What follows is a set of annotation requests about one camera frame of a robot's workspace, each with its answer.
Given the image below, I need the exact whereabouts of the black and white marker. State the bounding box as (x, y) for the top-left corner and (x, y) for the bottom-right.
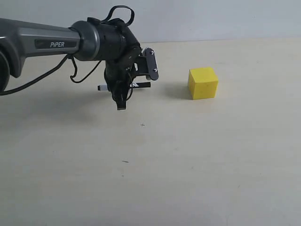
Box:
(97, 82), (151, 91)

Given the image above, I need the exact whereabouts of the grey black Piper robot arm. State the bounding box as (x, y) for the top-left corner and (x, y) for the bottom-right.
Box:
(0, 17), (142, 110)

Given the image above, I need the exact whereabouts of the yellow foam cube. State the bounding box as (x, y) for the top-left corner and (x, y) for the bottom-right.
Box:
(188, 67), (219, 100)

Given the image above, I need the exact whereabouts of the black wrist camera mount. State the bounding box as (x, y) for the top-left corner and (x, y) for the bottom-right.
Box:
(134, 48), (159, 81)

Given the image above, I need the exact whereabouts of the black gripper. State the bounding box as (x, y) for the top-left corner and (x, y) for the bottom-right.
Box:
(104, 47), (142, 110)

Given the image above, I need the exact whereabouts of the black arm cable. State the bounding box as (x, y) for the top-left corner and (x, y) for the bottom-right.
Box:
(0, 5), (136, 96)

